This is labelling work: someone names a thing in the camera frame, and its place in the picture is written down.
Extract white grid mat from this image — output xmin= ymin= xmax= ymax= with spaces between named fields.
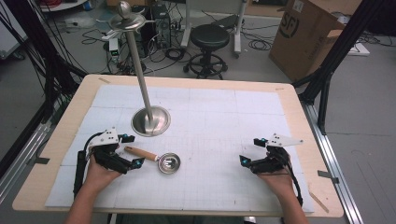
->
xmin=45 ymin=84 xmax=316 ymax=215

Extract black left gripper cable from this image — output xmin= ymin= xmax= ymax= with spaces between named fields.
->
xmin=73 ymin=132 xmax=105 ymax=199

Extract black round stool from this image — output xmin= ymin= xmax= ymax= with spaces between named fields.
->
xmin=182 ymin=23 xmax=232 ymax=80

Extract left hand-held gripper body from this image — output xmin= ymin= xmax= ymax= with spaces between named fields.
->
xmin=88 ymin=126 xmax=134 ymax=175

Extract person's dark trousers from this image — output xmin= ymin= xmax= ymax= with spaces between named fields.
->
xmin=114 ymin=214 xmax=247 ymax=224

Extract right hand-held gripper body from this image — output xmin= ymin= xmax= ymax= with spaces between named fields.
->
xmin=250 ymin=133 xmax=304 ymax=175

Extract black computer tower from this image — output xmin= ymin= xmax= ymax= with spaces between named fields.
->
xmin=150 ymin=3 xmax=173 ymax=49

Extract black metal frame post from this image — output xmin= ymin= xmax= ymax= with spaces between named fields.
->
xmin=291 ymin=0 xmax=396 ymax=135

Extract person's left hand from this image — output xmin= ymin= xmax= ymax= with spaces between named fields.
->
xmin=83 ymin=152 xmax=123 ymax=189

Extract aluminium rail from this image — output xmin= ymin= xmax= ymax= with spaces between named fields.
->
xmin=0 ymin=120 xmax=52 ymax=203
xmin=299 ymin=101 xmax=364 ymax=224

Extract person's right hand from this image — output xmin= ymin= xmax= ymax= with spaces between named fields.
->
xmin=256 ymin=155 xmax=295 ymax=198

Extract small white device green display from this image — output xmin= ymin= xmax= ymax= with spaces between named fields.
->
xmin=108 ymin=37 xmax=121 ymax=63

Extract black frame with hanging cables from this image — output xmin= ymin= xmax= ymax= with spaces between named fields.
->
xmin=0 ymin=0 xmax=89 ymax=125

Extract tall metal utensil stand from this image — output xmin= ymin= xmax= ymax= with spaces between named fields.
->
xmin=101 ymin=0 xmax=172 ymax=138

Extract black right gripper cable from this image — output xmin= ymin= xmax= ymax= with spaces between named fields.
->
xmin=279 ymin=153 xmax=304 ymax=207

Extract white rolling stand frame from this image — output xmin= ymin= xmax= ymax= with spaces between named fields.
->
xmin=180 ymin=0 xmax=248 ymax=59

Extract brown cardboard box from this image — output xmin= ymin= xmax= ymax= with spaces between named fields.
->
xmin=268 ymin=0 xmax=364 ymax=83

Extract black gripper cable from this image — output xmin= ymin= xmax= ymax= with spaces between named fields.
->
xmin=73 ymin=132 xmax=105 ymax=199
xmin=279 ymin=153 xmax=304 ymax=207

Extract metal ladle with wooden handle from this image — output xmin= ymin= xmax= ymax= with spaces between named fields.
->
xmin=123 ymin=145 xmax=182 ymax=175

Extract coiled black floor cable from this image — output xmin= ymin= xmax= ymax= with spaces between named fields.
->
xmin=247 ymin=36 xmax=274 ymax=51

